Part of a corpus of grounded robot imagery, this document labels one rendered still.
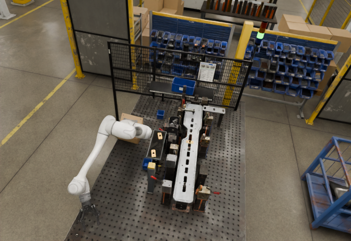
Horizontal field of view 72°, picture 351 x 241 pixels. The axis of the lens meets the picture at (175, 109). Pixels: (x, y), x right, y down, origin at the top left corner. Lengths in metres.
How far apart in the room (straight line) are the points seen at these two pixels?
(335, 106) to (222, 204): 3.12
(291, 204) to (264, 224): 0.54
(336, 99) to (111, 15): 4.11
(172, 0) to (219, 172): 5.02
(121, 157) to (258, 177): 2.08
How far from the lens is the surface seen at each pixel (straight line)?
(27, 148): 4.33
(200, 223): 2.60
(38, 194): 3.78
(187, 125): 2.90
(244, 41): 3.15
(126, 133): 2.15
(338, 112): 5.25
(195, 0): 9.02
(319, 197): 3.98
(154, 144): 2.46
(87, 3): 4.60
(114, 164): 2.91
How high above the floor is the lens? 3.07
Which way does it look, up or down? 42 degrees down
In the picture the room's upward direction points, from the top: 6 degrees clockwise
